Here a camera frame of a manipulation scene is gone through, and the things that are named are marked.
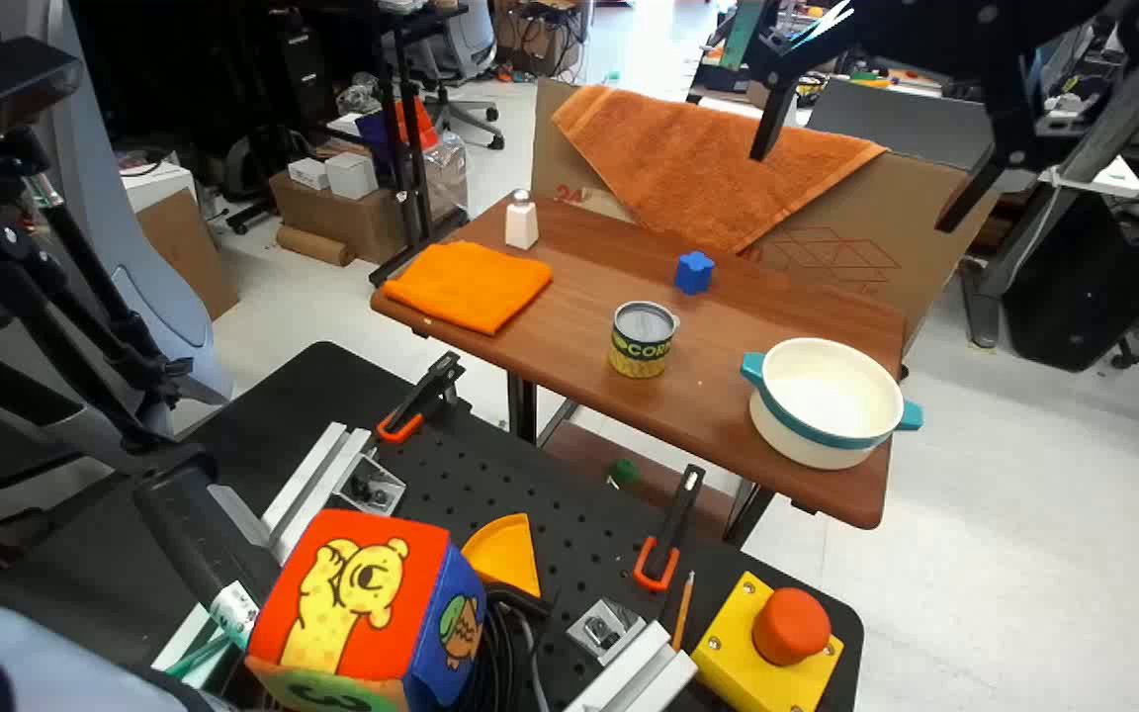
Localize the black perforated mounting board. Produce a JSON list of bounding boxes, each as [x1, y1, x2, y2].
[[0, 335, 865, 712]]

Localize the orange pencil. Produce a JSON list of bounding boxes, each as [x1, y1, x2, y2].
[[667, 565, 702, 653]]

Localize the white pot with teal rim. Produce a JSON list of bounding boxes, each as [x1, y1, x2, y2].
[[741, 335, 926, 475]]

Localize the aluminium rail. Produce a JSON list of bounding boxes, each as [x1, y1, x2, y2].
[[562, 617, 703, 712], [256, 418, 377, 561]]

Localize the large orange towel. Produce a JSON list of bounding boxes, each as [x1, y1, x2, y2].
[[549, 83, 890, 261]]

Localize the yellow orange wedge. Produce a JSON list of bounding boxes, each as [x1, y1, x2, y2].
[[459, 511, 547, 602]]

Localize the plush cube with bear print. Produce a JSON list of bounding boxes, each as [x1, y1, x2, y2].
[[241, 505, 492, 712]]

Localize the black stand pole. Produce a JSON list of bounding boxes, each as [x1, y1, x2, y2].
[[367, 0, 475, 288]]

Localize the black camera tripod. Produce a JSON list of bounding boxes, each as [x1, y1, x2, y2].
[[0, 35, 235, 599]]

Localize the black and white tag card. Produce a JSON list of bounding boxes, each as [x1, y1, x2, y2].
[[562, 599, 650, 670], [332, 454, 412, 519]]

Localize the black office chair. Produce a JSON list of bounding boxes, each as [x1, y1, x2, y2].
[[405, 0, 509, 155]]

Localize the open brown cardboard box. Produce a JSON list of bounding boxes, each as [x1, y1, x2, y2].
[[267, 161, 412, 267]]

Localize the black clamp with orange handle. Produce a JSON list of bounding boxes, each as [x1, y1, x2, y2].
[[371, 350, 472, 449], [628, 458, 708, 599]]

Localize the white boxes stack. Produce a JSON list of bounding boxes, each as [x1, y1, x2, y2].
[[286, 148, 383, 206]]

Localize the blue grey panel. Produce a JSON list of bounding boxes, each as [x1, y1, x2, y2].
[[0, 0, 235, 399]]

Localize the brown cardboard backboard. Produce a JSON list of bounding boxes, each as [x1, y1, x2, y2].
[[528, 76, 1003, 364]]

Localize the tin can with yellow label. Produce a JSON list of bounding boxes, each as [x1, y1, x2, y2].
[[605, 298, 686, 383]]

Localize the black cable bundle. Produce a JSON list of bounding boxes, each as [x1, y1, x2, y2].
[[472, 584, 554, 712]]

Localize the cardboard box with white lid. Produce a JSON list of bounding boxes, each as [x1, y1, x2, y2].
[[114, 155, 245, 326]]

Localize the black bag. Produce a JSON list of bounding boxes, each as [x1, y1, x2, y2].
[[998, 193, 1139, 375]]

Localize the small blue cube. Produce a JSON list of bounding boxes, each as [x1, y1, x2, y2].
[[673, 250, 721, 298]]

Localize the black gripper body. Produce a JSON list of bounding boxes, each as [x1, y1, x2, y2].
[[841, 0, 1134, 86]]

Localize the yellow box with red button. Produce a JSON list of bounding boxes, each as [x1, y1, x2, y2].
[[690, 571, 851, 712]]

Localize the folded orange cloth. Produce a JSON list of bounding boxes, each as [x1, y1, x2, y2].
[[380, 238, 559, 342]]

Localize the white shaker bottle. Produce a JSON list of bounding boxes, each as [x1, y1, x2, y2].
[[504, 186, 541, 255]]

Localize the black table leg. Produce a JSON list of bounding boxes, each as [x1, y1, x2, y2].
[[504, 371, 547, 449], [721, 480, 781, 551]]

